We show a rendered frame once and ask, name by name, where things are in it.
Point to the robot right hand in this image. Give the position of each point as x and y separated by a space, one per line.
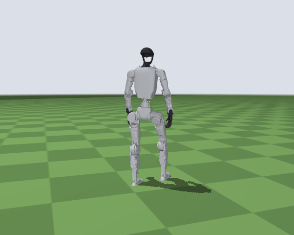
169 119

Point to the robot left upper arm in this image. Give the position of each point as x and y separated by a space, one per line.
129 83

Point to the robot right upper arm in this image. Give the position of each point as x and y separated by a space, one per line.
163 80

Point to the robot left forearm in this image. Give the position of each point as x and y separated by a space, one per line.
128 102

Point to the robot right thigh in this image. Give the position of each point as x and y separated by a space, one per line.
159 123

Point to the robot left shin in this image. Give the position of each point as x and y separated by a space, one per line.
135 164

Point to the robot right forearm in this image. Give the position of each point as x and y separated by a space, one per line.
168 100

